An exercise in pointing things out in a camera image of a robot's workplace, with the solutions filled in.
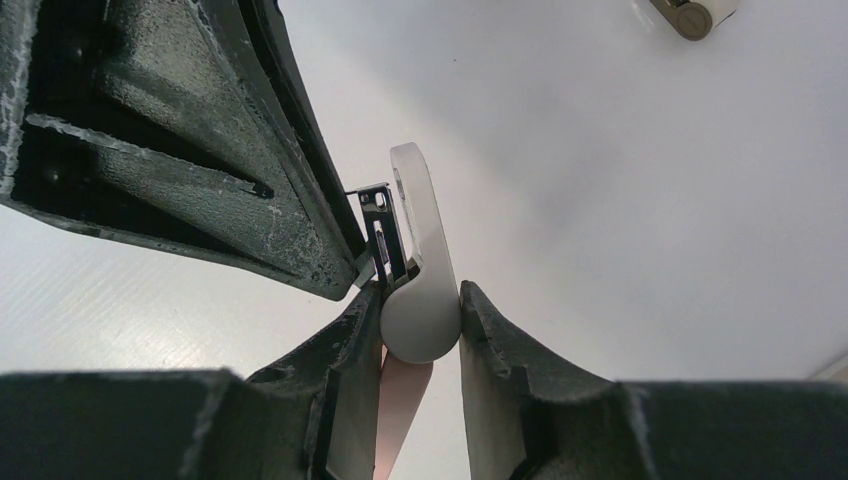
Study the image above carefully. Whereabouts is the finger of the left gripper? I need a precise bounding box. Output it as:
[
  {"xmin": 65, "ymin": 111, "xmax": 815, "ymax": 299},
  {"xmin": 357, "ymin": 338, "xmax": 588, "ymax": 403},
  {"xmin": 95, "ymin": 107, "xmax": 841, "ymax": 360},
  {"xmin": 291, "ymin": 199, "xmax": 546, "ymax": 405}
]
[{"xmin": 1, "ymin": 1, "xmax": 365, "ymax": 300}]

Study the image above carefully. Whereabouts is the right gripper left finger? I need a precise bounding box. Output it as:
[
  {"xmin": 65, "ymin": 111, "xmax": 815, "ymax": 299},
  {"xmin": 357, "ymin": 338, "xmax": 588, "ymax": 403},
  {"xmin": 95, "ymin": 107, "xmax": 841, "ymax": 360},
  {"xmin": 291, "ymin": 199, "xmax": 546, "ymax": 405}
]
[{"xmin": 1, "ymin": 283, "xmax": 382, "ymax": 479}]

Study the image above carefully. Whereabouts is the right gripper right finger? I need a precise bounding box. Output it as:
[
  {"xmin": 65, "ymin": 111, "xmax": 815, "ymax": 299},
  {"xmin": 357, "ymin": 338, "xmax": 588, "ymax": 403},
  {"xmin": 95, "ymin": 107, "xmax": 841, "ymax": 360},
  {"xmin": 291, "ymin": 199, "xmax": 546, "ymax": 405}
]
[{"xmin": 459, "ymin": 281, "xmax": 847, "ymax": 479}]

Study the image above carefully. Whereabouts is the small pink white stapler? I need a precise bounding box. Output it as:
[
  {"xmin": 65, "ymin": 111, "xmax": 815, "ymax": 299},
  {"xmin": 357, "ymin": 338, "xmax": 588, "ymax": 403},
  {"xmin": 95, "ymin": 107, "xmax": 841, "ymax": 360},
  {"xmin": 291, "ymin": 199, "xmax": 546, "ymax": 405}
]
[{"xmin": 353, "ymin": 143, "xmax": 461, "ymax": 479}]

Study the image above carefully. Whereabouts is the small beige stapler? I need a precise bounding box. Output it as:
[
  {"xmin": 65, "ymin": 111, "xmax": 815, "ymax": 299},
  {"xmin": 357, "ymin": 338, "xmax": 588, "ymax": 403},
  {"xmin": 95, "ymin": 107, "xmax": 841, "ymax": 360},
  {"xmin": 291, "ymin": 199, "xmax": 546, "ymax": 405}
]
[{"xmin": 650, "ymin": 0, "xmax": 741, "ymax": 41}]

